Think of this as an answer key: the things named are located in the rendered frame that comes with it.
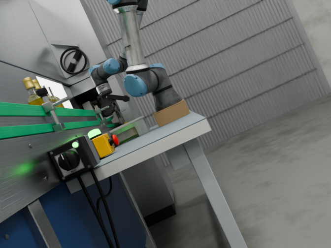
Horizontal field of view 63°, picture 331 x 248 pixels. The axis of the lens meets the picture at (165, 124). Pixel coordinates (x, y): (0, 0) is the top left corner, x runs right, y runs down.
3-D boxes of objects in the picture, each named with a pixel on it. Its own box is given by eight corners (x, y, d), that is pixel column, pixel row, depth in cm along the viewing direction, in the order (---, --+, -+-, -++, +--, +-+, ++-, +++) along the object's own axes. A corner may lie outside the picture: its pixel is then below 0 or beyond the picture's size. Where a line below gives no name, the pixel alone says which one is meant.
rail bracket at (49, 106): (59, 133, 78) (39, 91, 78) (82, 123, 78) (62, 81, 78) (54, 134, 74) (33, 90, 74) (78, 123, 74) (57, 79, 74)
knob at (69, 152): (65, 172, 62) (59, 175, 58) (56, 155, 62) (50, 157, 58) (83, 164, 62) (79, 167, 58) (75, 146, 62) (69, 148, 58)
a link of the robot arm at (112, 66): (120, 55, 144) (109, 64, 151) (105, 58, 136) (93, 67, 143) (127, 68, 145) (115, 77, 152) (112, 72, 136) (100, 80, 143)
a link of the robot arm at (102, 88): (109, 83, 153) (106, 81, 145) (113, 90, 153) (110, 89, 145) (97, 89, 153) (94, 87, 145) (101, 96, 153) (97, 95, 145)
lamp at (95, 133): (91, 139, 96) (88, 132, 96) (103, 134, 96) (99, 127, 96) (88, 140, 91) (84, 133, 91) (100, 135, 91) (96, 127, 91)
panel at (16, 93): (78, 127, 195) (57, 84, 194) (82, 125, 195) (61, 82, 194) (7, 136, 105) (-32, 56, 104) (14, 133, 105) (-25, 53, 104)
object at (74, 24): (94, 101, 289) (58, 25, 286) (126, 86, 289) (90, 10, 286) (74, 97, 219) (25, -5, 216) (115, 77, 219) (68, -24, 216)
